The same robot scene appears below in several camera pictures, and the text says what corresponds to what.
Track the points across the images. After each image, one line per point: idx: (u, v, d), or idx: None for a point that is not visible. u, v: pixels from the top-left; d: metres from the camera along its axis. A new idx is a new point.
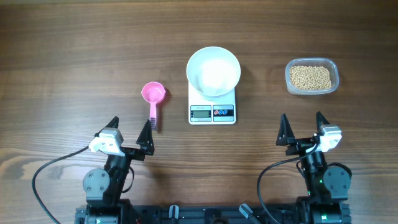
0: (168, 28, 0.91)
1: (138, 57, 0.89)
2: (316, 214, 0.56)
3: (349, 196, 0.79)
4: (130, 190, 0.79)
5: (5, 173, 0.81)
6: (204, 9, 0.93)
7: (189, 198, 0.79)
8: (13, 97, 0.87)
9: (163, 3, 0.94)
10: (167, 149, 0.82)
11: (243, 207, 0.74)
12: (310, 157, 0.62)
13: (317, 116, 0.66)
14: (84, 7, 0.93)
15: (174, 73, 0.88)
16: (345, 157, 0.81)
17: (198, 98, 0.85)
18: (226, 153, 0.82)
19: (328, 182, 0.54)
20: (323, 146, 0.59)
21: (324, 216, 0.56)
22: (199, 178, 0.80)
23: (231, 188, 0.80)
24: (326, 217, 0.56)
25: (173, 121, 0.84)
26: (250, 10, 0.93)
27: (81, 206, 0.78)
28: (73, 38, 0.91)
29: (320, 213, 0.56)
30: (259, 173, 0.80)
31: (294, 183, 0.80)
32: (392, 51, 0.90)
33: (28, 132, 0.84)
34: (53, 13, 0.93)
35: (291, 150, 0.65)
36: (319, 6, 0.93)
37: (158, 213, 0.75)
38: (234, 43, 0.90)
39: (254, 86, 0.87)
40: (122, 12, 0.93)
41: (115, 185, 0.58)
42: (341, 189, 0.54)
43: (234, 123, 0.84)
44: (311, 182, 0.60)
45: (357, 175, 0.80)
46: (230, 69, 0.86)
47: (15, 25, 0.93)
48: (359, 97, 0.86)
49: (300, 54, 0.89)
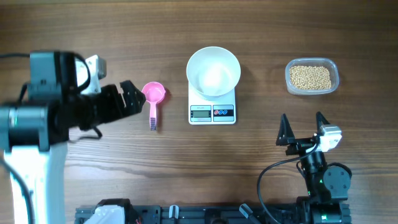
0: (168, 28, 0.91)
1: (138, 57, 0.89)
2: (317, 214, 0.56)
3: (349, 197, 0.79)
4: (130, 190, 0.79)
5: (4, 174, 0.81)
6: (204, 9, 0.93)
7: (190, 198, 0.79)
8: (12, 96, 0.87)
9: (163, 3, 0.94)
10: (166, 149, 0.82)
11: (243, 207, 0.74)
12: (310, 157, 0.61)
13: (317, 117, 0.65)
14: (84, 7, 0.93)
15: (174, 73, 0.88)
16: (344, 157, 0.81)
17: (198, 97, 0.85)
18: (226, 153, 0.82)
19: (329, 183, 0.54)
20: (323, 147, 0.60)
21: (324, 216, 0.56)
22: (199, 178, 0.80)
23: (231, 188, 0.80)
24: (326, 217, 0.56)
25: (174, 121, 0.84)
26: (250, 10, 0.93)
27: (81, 206, 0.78)
28: (73, 37, 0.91)
29: (320, 213, 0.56)
30: (259, 173, 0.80)
31: (294, 183, 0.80)
32: (392, 51, 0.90)
33: None
34: (52, 12, 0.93)
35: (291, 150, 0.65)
36: (320, 5, 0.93)
37: (158, 212, 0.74)
38: (234, 44, 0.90)
39: (254, 86, 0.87)
40: (122, 12, 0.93)
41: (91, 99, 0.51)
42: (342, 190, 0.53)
43: (234, 123, 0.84)
44: (311, 182, 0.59)
45: (357, 175, 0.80)
46: (229, 68, 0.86)
47: (15, 25, 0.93)
48: (359, 97, 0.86)
49: (300, 54, 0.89)
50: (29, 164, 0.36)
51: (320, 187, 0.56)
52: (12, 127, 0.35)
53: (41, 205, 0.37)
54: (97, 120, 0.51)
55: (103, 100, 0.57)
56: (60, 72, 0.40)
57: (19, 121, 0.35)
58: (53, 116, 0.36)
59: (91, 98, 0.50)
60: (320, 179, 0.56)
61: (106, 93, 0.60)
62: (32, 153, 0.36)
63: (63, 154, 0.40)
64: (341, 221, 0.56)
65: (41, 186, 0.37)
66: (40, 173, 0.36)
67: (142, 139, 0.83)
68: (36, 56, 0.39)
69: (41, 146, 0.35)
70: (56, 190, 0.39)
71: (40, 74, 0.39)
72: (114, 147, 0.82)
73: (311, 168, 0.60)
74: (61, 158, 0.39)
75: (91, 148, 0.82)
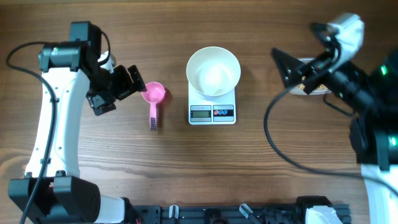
0: (168, 28, 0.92)
1: (138, 57, 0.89)
2: (384, 136, 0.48)
3: (353, 196, 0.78)
4: (130, 190, 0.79)
5: (4, 173, 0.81)
6: (204, 9, 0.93)
7: (190, 198, 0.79)
8: (12, 96, 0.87)
9: (163, 4, 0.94)
10: (166, 149, 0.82)
11: (243, 207, 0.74)
12: (339, 74, 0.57)
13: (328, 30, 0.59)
14: (84, 8, 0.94)
15: (174, 73, 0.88)
16: (344, 157, 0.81)
17: (198, 98, 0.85)
18: (226, 153, 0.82)
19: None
20: (349, 47, 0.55)
21: (393, 138, 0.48)
22: (199, 178, 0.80)
23: (231, 188, 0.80)
24: (395, 141, 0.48)
25: (174, 120, 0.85)
26: (250, 10, 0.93)
27: None
28: None
29: (387, 136, 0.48)
30: (264, 181, 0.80)
31: (293, 183, 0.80)
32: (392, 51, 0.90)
33: (28, 132, 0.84)
34: (52, 12, 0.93)
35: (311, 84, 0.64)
36: (321, 5, 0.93)
37: (158, 212, 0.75)
38: (234, 44, 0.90)
39: (254, 86, 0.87)
40: (122, 12, 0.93)
41: (105, 73, 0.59)
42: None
43: (234, 123, 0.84)
44: (362, 99, 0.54)
45: (357, 175, 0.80)
46: (230, 69, 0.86)
47: (14, 24, 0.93)
48: None
49: (300, 53, 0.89)
50: (60, 79, 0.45)
51: (387, 91, 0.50)
52: (53, 55, 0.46)
53: (64, 114, 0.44)
54: (107, 92, 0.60)
55: (116, 76, 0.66)
56: (90, 36, 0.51)
57: (59, 50, 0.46)
58: (84, 53, 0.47)
59: (107, 74, 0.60)
60: (383, 67, 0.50)
61: (120, 73, 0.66)
62: (63, 75, 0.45)
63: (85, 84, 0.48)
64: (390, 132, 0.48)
65: (66, 97, 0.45)
66: (68, 86, 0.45)
67: (142, 139, 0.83)
68: (75, 24, 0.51)
69: (72, 66, 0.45)
70: (76, 109, 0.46)
71: (74, 36, 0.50)
72: (114, 147, 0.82)
73: (349, 85, 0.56)
74: (84, 86, 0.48)
75: (91, 148, 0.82)
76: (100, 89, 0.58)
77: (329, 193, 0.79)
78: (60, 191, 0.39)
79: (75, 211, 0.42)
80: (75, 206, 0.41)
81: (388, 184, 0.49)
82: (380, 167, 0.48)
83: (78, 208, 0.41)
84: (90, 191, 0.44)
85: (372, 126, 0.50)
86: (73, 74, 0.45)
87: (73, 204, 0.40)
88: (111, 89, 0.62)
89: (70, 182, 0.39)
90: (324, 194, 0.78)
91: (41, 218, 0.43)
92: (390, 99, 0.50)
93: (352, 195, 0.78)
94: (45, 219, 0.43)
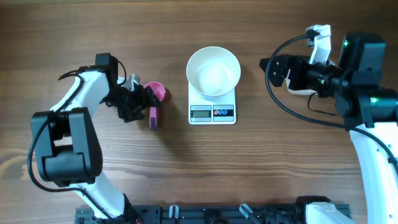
0: (168, 28, 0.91)
1: (138, 57, 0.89)
2: (365, 96, 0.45)
3: (352, 196, 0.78)
4: (130, 191, 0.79)
5: (5, 173, 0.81)
6: (204, 9, 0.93)
7: (190, 198, 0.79)
8: (12, 97, 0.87)
9: (163, 3, 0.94)
10: (166, 148, 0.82)
11: (243, 207, 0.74)
12: (313, 72, 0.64)
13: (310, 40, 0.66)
14: (84, 7, 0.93)
15: (174, 73, 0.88)
16: (344, 157, 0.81)
17: (198, 98, 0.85)
18: (226, 153, 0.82)
19: (367, 56, 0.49)
20: (325, 32, 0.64)
21: (375, 99, 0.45)
22: (199, 178, 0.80)
23: (231, 188, 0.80)
24: (376, 100, 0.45)
25: (173, 120, 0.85)
26: (250, 10, 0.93)
27: (81, 206, 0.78)
28: (73, 37, 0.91)
29: (369, 97, 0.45)
30: (264, 181, 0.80)
31: (294, 183, 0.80)
32: (391, 51, 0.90)
33: (28, 132, 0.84)
34: (51, 12, 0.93)
35: (294, 75, 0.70)
36: (321, 5, 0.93)
37: (158, 212, 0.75)
38: (235, 44, 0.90)
39: (254, 86, 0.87)
40: (122, 12, 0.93)
41: (123, 89, 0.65)
42: (381, 55, 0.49)
43: (234, 123, 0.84)
44: (336, 82, 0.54)
45: (356, 175, 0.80)
46: (229, 69, 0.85)
47: (14, 24, 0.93)
48: None
49: (300, 53, 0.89)
50: (89, 74, 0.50)
51: (356, 59, 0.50)
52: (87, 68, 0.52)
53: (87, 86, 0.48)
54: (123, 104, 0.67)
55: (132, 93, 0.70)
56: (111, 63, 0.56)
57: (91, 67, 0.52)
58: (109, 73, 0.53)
59: (124, 91, 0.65)
60: (344, 43, 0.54)
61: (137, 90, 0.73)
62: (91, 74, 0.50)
63: (103, 89, 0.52)
64: (370, 91, 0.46)
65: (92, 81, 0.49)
66: (94, 76, 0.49)
67: (142, 139, 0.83)
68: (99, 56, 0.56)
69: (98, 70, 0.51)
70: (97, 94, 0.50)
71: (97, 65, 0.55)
72: (114, 147, 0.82)
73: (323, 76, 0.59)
74: (104, 87, 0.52)
75: None
76: (118, 102, 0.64)
77: (329, 193, 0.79)
78: (75, 112, 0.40)
79: (80, 139, 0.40)
80: (82, 130, 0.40)
81: (375, 137, 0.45)
82: (364, 124, 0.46)
83: (84, 140, 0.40)
84: (97, 144, 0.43)
85: (354, 88, 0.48)
86: (97, 73, 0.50)
87: (81, 127, 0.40)
88: (127, 102, 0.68)
89: (84, 109, 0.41)
90: (324, 193, 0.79)
91: (46, 159, 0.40)
92: (358, 63, 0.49)
93: (352, 195, 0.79)
94: (51, 160, 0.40)
